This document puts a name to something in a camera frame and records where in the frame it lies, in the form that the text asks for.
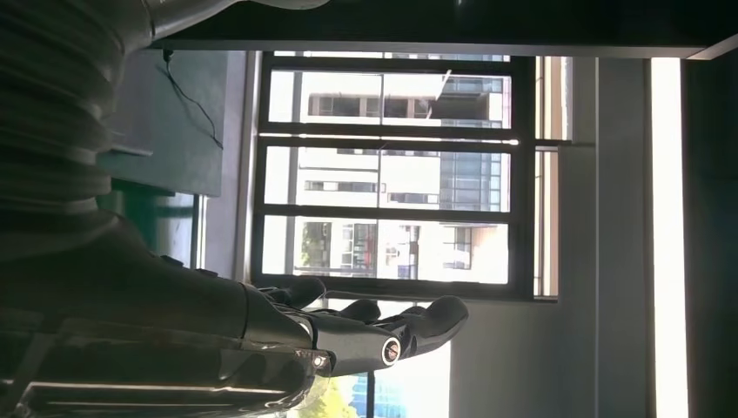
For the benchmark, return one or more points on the silver conveyor frame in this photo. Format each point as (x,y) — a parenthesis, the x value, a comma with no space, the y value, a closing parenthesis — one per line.
(199,231)

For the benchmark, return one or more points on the large dark-framed window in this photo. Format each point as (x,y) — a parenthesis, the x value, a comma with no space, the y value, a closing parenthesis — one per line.
(524,173)

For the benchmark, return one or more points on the narrow side window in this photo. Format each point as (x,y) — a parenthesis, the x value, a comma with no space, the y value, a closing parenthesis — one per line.
(550,202)

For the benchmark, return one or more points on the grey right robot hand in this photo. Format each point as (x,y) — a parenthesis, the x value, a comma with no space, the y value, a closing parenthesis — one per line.
(144,323)

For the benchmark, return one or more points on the low window pane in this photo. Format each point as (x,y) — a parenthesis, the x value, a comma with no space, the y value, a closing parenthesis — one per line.
(415,386)

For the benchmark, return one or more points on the green conveyor belt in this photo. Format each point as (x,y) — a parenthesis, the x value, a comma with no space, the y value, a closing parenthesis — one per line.
(167,225)

